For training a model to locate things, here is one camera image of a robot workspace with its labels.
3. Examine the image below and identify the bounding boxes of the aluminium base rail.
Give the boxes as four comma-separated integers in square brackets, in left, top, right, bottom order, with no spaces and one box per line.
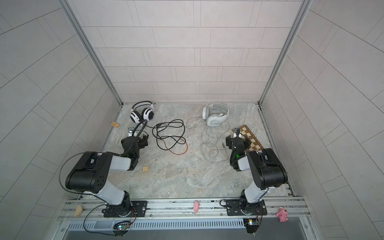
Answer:
[57,197,311,221]

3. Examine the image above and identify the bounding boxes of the wooden piece on rail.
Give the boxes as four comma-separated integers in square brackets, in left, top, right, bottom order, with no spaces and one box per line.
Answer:
[74,205,83,218]

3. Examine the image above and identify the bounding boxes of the left controller board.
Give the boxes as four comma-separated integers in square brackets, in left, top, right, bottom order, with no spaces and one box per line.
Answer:
[113,221,131,231]

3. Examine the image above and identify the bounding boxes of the black white headphones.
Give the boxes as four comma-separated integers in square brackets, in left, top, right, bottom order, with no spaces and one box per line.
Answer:
[130,101,155,124]

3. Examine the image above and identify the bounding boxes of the controller board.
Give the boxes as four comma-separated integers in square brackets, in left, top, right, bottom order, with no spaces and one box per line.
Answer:
[113,221,131,231]
[243,218,261,234]

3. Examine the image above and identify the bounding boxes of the wooden chessboard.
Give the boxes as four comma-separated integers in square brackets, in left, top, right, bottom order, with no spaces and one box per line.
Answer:
[239,125,264,152]

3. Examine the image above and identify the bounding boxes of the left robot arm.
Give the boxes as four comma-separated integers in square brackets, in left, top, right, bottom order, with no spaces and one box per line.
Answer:
[65,134,149,218]

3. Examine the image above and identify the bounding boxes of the black red headphone cable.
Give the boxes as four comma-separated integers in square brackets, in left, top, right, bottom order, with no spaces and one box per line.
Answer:
[146,119,189,156]

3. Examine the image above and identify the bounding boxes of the pink clip on rail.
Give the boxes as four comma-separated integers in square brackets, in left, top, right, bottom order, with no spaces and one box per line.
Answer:
[193,201,200,213]

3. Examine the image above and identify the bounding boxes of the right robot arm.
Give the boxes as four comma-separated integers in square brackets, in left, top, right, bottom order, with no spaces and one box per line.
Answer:
[226,128,288,216]

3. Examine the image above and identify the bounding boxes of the white grey headphones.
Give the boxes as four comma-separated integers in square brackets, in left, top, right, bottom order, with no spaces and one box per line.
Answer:
[202,104,230,127]

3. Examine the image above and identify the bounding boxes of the right controller board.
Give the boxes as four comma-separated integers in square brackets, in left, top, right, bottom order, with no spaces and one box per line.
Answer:
[243,218,261,234]

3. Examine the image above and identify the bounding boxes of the pink plush toy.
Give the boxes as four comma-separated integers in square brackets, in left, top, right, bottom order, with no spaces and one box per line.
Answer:
[276,207,289,223]

